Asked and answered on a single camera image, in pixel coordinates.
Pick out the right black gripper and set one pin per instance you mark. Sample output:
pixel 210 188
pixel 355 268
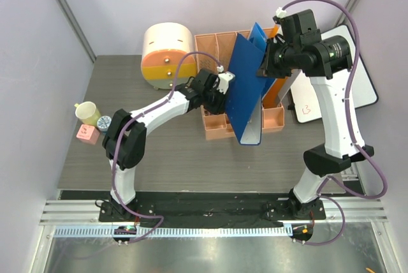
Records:
pixel 266 69

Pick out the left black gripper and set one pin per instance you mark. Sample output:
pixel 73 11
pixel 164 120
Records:
pixel 220 108

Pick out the blue ring binder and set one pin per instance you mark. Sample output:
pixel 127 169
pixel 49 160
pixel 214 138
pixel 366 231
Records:
pixel 243 106

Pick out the orange desk file organizer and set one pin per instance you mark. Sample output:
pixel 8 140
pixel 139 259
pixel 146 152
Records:
pixel 220 45

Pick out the yellow cabinet drawer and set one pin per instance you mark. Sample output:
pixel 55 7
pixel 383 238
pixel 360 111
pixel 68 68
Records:
pixel 168 71

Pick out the white arched drawer cabinet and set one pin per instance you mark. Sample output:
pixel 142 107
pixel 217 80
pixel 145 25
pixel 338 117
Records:
pixel 166 43

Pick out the orange folder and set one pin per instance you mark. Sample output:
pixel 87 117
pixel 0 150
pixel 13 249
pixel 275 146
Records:
pixel 270 99

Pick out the light blue thin folder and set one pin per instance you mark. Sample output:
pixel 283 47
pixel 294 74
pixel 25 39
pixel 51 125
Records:
pixel 258 37

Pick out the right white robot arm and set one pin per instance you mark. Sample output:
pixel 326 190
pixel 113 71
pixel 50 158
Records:
pixel 328 64

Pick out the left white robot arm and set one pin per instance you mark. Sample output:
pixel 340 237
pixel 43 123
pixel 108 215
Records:
pixel 126 137

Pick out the small blue-label bottle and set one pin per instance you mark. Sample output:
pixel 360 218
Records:
pixel 103 123

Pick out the pink sticky note pad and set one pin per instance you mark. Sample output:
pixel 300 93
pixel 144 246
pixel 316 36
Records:
pixel 88 134

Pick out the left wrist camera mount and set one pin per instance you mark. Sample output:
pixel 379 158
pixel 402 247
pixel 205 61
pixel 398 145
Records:
pixel 224 78

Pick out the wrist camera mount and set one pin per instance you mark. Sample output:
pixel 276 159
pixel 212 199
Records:
pixel 280 14
pixel 224 78

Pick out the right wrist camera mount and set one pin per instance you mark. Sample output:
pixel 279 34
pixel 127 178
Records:
pixel 280 14

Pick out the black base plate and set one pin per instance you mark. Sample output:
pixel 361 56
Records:
pixel 207 210

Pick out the perforated cable tray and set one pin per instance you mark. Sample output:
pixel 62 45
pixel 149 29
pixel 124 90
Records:
pixel 124 231

